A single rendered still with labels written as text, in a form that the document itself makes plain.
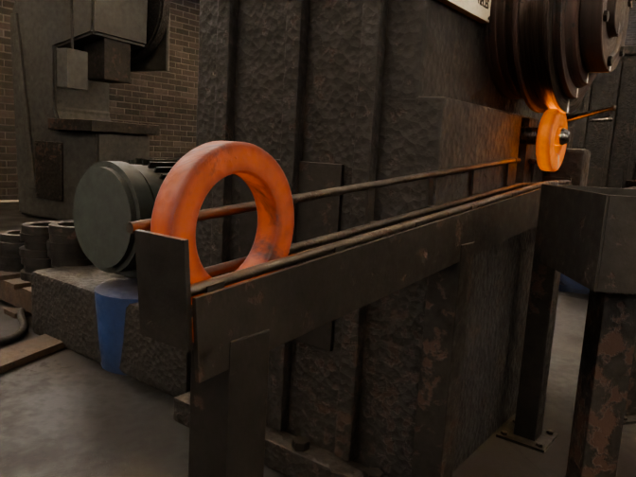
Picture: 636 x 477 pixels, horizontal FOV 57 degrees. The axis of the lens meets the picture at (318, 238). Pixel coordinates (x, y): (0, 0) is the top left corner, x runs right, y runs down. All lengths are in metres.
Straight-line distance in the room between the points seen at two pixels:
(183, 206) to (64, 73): 4.60
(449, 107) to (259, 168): 0.62
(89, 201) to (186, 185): 1.59
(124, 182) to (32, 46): 3.88
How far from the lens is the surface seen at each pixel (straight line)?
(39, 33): 5.75
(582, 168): 1.78
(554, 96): 1.48
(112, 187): 2.04
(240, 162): 0.62
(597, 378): 1.10
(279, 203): 0.67
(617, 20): 1.57
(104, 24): 5.37
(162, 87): 8.28
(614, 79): 5.78
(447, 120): 1.19
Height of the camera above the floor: 0.76
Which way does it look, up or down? 9 degrees down
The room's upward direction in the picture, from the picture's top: 3 degrees clockwise
